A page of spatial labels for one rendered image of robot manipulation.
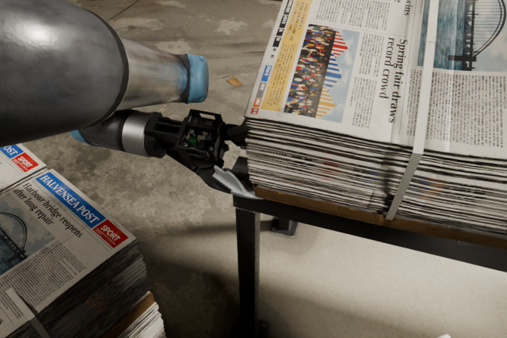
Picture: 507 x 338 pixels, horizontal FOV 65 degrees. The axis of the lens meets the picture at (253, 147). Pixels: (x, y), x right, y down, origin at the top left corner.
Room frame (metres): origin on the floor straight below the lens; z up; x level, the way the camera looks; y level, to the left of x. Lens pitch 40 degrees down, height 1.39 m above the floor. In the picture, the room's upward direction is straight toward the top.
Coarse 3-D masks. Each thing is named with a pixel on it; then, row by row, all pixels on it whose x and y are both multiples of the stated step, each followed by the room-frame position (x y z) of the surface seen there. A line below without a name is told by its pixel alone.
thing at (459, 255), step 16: (240, 160) 0.65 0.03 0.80; (240, 176) 0.62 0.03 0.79; (256, 208) 0.60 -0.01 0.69; (272, 208) 0.59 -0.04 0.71; (288, 208) 0.58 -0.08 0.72; (304, 208) 0.57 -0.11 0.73; (320, 224) 0.56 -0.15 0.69; (336, 224) 0.55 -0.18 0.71; (352, 224) 0.54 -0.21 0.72; (368, 224) 0.53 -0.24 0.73; (384, 240) 0.52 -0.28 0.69; (400, 240) 0.51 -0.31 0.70; (416, 240) 0.50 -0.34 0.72; (432, 240) 0.49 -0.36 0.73; (448, 240) 0.48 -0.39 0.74; (448, 256) 0.48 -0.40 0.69; (464, 256) 0.47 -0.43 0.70; (480, 256) 0.46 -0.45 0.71; (496, 256) 0.46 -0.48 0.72
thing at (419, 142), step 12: (432, 0) 0.45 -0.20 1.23; (432, 12) 0.44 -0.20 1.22; (432, 24) 0.42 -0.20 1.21; (432, 36) 0.40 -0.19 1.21; (432, 48) 0.39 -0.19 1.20; (432, 60) 0.37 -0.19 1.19; (420, 96) 0.33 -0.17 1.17; (420, 108) 0.32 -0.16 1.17; (420, 120) 0.31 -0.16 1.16; (420, 132) 0.30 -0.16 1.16; (420, 144) 0.29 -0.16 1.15
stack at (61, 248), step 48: (0, 192) 0.54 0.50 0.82; (48, 192) 0.53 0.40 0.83; (0, 240) 0.42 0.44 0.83; (48, 240) 0.42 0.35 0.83; (96, 240) 0.42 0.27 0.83; (0, 288) 0.33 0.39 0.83; (48, 288) 0.33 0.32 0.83; (96, 288) 0.35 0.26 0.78; (144, 288) 0.41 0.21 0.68; (0, 336) 0.25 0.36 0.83; (48, 336) 0.28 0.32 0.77; (96, 336) 0.33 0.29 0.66; (144, 336) 0.39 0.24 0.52
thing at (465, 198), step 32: (480, 0) 0.46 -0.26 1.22; (480, 32) 0.41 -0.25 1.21; (480, 64) 0.37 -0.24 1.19; (480, 96) 0.33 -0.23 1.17; (480, 128) 0.30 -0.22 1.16; (448, 160) 0.29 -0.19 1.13; (480, 160) 0.28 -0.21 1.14; (448, 192) 0.30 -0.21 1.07; (480, 192) 0.29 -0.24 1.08; (448, 224) 0.32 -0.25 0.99; (480, 224) 0.30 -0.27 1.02
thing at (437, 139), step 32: (416, 0) 0.47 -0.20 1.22; (448, 0) 0.47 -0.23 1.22; (416, 32) 0.43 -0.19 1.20; (448, 32) 0.42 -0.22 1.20; (416, 64) 0.39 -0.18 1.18; (448, 64) 0.38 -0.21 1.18; (416, 96) 0.35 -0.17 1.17; (448, 96) 0.34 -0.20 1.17; (448, 128) 0.31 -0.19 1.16; (384, 160) 0.31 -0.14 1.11; (384, 192) 0.33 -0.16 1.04; (416, 192) 0.32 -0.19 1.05
